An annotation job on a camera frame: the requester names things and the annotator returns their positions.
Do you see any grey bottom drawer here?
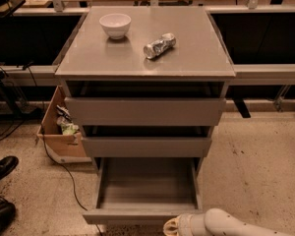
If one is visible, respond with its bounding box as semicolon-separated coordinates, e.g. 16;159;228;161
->
83;157;202;225

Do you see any grey drawer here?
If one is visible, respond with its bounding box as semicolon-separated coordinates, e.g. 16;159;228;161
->
64;81;227;126
83;157;202;225
82;126;211;157

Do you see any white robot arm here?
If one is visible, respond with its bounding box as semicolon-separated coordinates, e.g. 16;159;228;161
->
163;208;292;236

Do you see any grey middle drawer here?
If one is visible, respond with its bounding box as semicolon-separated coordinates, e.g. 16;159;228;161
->
82;126;211;157

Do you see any grey drawer cabinet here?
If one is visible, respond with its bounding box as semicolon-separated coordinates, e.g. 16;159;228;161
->
56;7;235;160

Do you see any grey top drawer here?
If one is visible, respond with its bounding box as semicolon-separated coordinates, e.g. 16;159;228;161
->
64;81;227;126

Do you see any brown cardboard box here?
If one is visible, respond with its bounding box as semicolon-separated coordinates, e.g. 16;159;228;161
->
37;87;90;163

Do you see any crumpled trash in box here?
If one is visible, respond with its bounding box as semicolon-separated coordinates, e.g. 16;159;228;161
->
56;105;79;135

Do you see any crushed silver can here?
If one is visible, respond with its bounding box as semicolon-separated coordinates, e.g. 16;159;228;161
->
144;32;176;60

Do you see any black shoe upper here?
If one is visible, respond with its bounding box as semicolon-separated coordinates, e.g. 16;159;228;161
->
0;155;19;180

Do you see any white ceramic bowl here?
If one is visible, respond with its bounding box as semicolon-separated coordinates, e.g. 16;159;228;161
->
99;13;132;39

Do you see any grey metal rail frame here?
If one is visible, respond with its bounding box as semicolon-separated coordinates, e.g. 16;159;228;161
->
5;7;295;86

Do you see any black floor cable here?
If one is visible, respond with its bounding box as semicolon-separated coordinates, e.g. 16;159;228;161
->
26;66;104;236

